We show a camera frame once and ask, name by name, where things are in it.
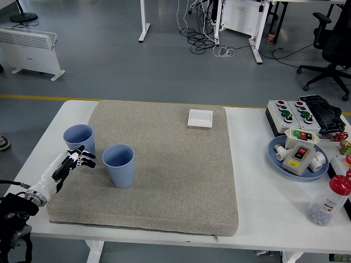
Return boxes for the white three-button switch box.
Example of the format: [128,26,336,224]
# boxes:
[284,127,321,150]

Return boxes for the green crate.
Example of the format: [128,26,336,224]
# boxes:
[329,253,351,263]

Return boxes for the person's shoe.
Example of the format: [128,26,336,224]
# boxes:
[0,133,11,151]

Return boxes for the black foot pedal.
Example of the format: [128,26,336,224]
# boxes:
[298,94,347,135]

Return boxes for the white PVC pipe fitting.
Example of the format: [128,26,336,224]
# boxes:
[309,152,327,173]
[274,144,289,162]

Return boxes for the red emergency stop button box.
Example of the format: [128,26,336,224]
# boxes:
[327,154,351,180]

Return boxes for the blue ribbed cup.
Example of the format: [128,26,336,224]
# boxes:
[101,144,135,189]
[63,124,96,157]

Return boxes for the clear bottle red cap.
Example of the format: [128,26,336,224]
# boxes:
[306,169,351,227]

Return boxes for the grey on-off switch box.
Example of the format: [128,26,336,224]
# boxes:
[282,144,315,176]

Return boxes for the grey-brown cushion mat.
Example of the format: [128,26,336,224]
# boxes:
[46,99,239,238]

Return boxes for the white hanging cable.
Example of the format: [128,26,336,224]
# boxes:
[175,0,189,32]

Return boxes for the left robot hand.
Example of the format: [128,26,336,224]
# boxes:
[29,145,97,197]

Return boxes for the blue plate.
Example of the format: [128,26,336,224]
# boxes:
[267,135,330,182]

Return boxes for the brass valve red handle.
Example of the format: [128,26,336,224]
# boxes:
[333,131,351,156]

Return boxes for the white table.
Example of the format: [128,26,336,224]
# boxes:
[16,100,351,263]

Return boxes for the black desk frame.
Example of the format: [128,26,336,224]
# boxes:
[267,0,288,44]

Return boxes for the black cable bundle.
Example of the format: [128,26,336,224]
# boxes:
[179,0,220,55]

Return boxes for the white wall switch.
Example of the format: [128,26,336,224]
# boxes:
[187,108,214,128]

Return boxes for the white push-button control box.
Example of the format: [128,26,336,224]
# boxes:
[287,100,321,131]
[267,100,302,132]

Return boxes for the white desk leg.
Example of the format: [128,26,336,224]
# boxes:
[138,0,151,43]
[248,0,272,65]

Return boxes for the white cable coil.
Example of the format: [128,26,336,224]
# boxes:
[213,45,235,58]

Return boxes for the black fan stand base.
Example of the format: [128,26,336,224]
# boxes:
[10,0,38,23]

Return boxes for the long black floor cable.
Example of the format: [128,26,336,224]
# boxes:
[233,41,316,68]

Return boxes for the black office chair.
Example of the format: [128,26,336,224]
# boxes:
[296,0,351,101]

